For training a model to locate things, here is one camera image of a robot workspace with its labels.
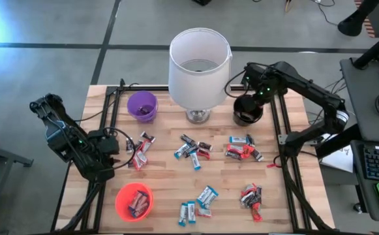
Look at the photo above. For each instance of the brown Hershey's chocolate bar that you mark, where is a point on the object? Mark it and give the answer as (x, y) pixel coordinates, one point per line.
(147, 136)
(138, 145)
(250, 140)
(187, 139)
(233, 155)
(130, 164)
(258, 194)
(247, 199)
(143, 110)
(129, 145)
(191, 150)
(258, 155)
(205, 146)

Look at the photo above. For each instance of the silver table lamp white shade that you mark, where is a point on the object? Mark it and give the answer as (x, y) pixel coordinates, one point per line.
(199, 75)

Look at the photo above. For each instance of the blue white Hershey's bar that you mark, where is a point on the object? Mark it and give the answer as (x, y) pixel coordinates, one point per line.
(191, 212)
(142, 211)
(140, 205)
(210, 199)
(136, 198)
(181, 151)
(238, 139)
(205, 194)
(195, 161)
(183, 214)

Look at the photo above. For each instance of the dark grey desk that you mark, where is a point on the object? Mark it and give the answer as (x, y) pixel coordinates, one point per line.
(360, 196)

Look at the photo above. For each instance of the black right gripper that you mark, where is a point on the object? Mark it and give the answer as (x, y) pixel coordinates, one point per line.
(262, 81)

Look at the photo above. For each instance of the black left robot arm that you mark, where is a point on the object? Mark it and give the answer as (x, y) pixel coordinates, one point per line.
(62, 137)

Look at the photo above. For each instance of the purple face plastic bucket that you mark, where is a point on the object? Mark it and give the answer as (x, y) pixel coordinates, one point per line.
(133, 104)

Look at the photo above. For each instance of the black plastic bucket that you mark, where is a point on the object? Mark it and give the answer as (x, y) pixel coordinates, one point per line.
(241, 121)

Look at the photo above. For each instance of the white paper sheet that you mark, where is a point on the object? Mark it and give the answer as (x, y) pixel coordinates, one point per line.
(339, 156)

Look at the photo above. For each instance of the black stand pole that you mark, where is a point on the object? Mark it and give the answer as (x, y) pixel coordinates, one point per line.
(355, 19)
(375, 49)

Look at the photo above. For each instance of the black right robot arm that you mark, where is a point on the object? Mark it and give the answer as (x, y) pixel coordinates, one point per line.
(306, 86)

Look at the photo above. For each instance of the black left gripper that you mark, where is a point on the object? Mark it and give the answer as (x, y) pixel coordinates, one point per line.
(91, 166)

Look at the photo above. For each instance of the silver mounting bracket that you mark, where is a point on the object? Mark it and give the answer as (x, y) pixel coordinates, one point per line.
(282, 138)

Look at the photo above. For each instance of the grey side table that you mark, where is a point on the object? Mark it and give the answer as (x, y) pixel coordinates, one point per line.
(9, 158)

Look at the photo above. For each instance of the orange pumpkin face bucket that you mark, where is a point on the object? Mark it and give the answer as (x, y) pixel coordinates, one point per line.
(122, 202)

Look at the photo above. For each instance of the orange striped floor mat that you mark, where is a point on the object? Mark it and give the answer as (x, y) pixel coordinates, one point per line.
(367, 24)

